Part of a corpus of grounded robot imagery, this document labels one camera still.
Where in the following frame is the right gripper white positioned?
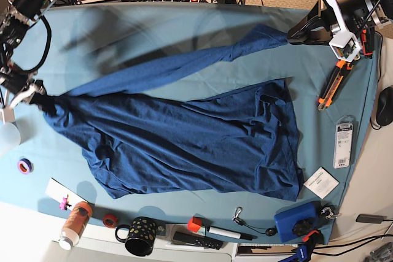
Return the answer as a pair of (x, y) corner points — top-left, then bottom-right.
(1, 80), (55, 123)

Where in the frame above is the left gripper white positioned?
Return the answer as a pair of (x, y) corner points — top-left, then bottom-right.
(287, 0), (361, 61)

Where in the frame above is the dark blue t-shirt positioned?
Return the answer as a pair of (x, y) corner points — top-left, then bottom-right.
(43, 25), (303, 201)

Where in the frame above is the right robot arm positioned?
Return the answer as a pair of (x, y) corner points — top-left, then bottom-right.
(1, 0), (57, 124)

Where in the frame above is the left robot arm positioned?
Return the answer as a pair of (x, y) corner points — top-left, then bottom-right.
(287, 0), (392, 62)

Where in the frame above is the translucent plastic cup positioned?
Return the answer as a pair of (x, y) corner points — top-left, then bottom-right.
(0, 123), (21, 156)

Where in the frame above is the orange black utility knife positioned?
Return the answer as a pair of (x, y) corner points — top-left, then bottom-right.
(317, 60), (354, 110)

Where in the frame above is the purple tape roll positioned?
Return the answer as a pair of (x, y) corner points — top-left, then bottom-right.
(17, 158), (33, 175)

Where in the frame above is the white paper card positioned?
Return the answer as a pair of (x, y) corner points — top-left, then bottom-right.
(45, 178), (77, 205)

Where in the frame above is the pink small clip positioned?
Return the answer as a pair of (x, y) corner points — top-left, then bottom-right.
(59, 195), (72, 211)

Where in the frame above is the black computer mouse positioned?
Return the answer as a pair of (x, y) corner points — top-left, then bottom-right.
(376, 86), (393, 127)

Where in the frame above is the packaged bit set blister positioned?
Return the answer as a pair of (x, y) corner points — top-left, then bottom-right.
(333, 115), (354, 169)

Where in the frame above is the orange plastic bottle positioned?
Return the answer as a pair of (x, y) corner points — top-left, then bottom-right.
(58, 201), (93, 250)

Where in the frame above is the red tape roll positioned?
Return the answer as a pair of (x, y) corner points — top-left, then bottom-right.
(102, 214), (118, 228)

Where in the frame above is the white square paper leaflet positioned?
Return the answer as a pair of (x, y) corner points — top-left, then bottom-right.
(304, 168), (339, 199)

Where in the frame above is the black mug gold pattern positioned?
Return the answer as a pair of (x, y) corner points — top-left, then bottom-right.
(115, 217), (158, 257)

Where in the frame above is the red orange cube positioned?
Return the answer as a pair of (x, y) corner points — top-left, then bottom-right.
(187, 217), (202, 233)

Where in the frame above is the blue plastic case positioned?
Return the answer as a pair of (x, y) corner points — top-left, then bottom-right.
(274, 201), (321, 243)

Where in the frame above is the black power adapter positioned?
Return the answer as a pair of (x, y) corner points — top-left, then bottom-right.
(356, 214), (386, 224)

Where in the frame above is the black remote control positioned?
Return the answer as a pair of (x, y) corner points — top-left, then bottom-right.
(173, 231), (224, 250)

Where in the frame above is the white black marker pen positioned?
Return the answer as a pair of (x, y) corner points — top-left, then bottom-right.
(206, 226), (255, 241)

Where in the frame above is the blue orange clamp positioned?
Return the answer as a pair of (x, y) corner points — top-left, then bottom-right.
(279, 229), (323, 262)

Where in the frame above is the carabiner with black lanyard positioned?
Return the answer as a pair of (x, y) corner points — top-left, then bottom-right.
(232, 207), (278, 237)

